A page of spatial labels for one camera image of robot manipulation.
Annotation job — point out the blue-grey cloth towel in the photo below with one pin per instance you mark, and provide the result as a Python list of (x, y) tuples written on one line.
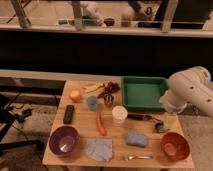
[(99, 149)]

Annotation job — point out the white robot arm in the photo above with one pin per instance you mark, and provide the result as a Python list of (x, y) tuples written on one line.
[(188, 86)]

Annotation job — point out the brown dried item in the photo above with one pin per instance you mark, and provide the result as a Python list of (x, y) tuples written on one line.
[(110, 88)]

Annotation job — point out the small blue cup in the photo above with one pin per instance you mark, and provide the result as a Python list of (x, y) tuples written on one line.
[(92, 103)]

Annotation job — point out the white cup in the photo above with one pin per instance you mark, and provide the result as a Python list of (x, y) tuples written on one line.
[(119, 114)]

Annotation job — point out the green plastic tray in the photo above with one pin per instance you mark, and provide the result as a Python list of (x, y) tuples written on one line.
[(143, 93)]

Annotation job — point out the orange peach fruit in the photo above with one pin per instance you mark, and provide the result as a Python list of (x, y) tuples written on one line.
[(75, 96)]

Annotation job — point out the wooden table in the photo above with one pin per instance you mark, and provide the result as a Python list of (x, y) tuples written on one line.
[(84, 121)]

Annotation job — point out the black remote control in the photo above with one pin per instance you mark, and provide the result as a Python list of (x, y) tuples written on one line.
[(68, 114)]

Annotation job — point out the blue sponge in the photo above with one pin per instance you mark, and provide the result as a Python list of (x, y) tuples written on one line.
[(136, 139)]

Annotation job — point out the dark red background bowl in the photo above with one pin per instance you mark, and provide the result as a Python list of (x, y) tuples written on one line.
[(109, 22)]

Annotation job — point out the green background box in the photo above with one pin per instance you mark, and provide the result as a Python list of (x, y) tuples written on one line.
[(88, 21)]

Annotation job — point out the purple bowl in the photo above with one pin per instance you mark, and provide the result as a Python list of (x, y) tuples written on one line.
[(63, 140)]

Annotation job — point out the red-orange bowl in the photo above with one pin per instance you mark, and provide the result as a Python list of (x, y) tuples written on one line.
[(175, 146)]

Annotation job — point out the black-handled tool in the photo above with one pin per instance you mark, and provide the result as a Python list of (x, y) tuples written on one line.
[(159, 126)]

